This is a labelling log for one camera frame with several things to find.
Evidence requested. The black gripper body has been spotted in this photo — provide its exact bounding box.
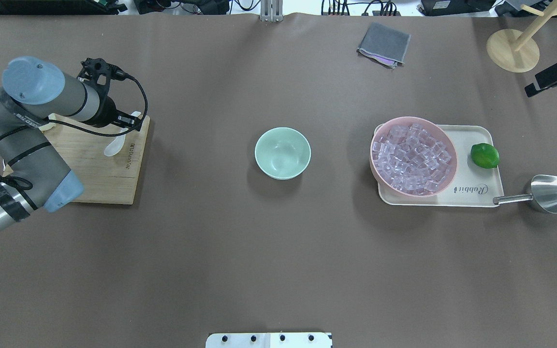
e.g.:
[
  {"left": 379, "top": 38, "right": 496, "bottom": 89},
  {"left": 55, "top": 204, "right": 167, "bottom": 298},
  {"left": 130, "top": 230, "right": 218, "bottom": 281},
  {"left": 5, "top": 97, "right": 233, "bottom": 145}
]
[{"left": 112, "top": 110, "right": 142, "bottom": 131}]

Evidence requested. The white plastic spoon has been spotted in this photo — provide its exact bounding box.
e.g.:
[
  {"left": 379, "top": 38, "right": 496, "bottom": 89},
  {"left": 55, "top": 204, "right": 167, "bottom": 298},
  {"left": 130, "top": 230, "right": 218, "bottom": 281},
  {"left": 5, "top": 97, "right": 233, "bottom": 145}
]
[{"left": 103, "top": 112, "right": 141, "bottom": 157}]

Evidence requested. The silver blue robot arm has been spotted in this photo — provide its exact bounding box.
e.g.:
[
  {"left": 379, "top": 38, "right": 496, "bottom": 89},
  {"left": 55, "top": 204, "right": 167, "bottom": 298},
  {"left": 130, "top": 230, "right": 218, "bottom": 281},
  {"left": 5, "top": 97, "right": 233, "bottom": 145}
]
[{"left": 0, "top": 57, "right": 145, "bottom": 232}]

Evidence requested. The pink bowl of ice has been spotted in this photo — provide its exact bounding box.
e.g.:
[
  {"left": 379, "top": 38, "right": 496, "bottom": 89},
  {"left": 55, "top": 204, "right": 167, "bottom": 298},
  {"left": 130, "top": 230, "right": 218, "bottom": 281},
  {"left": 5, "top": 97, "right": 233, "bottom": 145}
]
[{"left": 368, "top": 116, "right": 458, "bottom": 198}]

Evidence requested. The metal ice scoop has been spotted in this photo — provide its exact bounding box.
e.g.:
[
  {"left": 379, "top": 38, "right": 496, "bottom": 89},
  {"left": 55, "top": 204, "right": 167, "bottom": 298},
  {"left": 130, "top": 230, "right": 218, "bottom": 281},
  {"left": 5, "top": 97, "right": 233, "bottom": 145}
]
[{"left": 492, "top": 174, "right": 557, "bottom": 214}]

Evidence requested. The bamboo cutting board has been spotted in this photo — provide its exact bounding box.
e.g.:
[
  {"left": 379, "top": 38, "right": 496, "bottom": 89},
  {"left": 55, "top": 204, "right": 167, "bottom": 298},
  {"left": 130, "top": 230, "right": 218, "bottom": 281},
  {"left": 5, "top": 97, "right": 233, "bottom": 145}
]
[{"left": 3, "top": 113, "right": 151, "bottom": 205}]

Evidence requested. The grey folded cloth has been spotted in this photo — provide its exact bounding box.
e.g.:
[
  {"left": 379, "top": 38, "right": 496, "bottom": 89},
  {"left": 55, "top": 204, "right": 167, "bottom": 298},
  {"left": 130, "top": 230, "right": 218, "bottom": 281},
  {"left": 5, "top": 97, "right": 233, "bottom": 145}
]
[{"left": 356, "top": 22, "right": 411, "bottom": 69}]

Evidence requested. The cream serving tray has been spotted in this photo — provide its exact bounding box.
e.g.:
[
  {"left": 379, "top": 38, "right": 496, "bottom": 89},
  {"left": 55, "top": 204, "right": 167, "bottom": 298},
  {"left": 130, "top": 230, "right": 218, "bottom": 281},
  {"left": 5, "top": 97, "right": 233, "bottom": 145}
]
[{"left": 378, "top": 125, "right": 504, "bottom": 208}]

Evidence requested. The green lime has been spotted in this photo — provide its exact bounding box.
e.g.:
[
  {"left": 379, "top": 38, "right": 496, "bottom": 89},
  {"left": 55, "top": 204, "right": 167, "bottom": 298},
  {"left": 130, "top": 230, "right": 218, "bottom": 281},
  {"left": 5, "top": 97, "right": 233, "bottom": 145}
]
[{"left": 470, "top": 143, "right": 500, "bottom": 168}]

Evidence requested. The wooden cup tree stand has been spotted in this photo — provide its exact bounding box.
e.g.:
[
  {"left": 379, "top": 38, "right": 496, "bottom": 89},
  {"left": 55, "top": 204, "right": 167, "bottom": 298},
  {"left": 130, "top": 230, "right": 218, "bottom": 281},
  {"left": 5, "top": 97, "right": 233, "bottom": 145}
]
[{"left": 486, "top": 0, "right": 557, "bottom": 73}]

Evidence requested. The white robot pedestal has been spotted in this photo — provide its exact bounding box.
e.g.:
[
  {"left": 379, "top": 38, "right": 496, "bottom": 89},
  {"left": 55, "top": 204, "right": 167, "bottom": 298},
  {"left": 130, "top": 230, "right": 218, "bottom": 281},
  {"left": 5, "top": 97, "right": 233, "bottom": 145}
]
[{"left": 205, "top": 331, "right": 333, "bottom": 348}]

